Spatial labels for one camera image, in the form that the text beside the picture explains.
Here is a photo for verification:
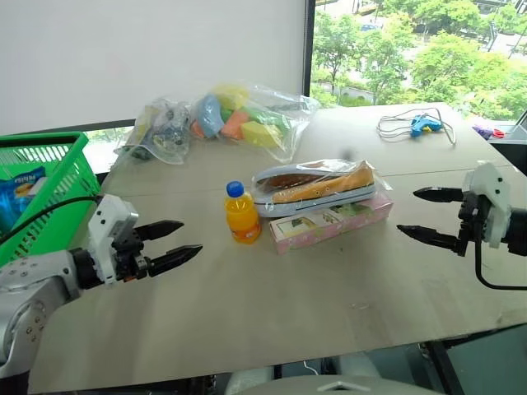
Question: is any clear bag of foam blocks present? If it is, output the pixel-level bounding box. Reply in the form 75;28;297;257
189;83;323;164

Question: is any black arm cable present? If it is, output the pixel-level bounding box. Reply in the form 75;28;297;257
0;195;104;246
472;241;527;291

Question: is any orange juice bottle blue cap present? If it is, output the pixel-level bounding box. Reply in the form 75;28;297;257
223;179;263;245

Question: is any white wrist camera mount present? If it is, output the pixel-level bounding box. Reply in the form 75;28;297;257
86;193;139;287
464;160;514;249

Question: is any white roller blind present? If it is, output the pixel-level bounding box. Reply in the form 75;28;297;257
0;0;308;137

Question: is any black table leg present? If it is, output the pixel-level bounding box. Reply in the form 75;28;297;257
425;340;460;395

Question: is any blue glue gun with cable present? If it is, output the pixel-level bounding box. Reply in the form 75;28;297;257
376;107;458;147

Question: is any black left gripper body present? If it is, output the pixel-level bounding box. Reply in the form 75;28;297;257
110;225;152;284

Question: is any clear bag of dark toys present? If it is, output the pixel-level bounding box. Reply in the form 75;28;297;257
114;95;194;166

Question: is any blue snack packet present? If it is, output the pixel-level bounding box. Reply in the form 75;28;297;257
0;165;49;236

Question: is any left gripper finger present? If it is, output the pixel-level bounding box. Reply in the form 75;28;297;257
147;244;204;278
138;220;185;243

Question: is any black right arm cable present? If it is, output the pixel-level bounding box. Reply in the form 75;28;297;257
472;241;527;291

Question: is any canvas shoe in clear bag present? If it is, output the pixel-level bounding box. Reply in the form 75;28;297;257
250;158;394;219

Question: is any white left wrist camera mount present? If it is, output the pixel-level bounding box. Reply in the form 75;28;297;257
86;193;139;287

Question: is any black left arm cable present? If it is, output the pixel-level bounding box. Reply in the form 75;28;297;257
0;195;104;246

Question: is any pink flat cardboard box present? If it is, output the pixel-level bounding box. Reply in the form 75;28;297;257
268;193;394;257

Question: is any green plastic basket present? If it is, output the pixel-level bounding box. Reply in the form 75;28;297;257
0;131;102;263

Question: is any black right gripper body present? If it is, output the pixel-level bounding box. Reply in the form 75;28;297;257
455;190;493;258

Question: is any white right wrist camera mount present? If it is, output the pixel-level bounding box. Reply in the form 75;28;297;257
464;160;514;249

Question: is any black window frame post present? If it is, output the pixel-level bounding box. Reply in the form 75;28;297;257
304;0;317;99

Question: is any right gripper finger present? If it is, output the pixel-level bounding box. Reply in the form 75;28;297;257
413;185;467;204
395;223;463;253

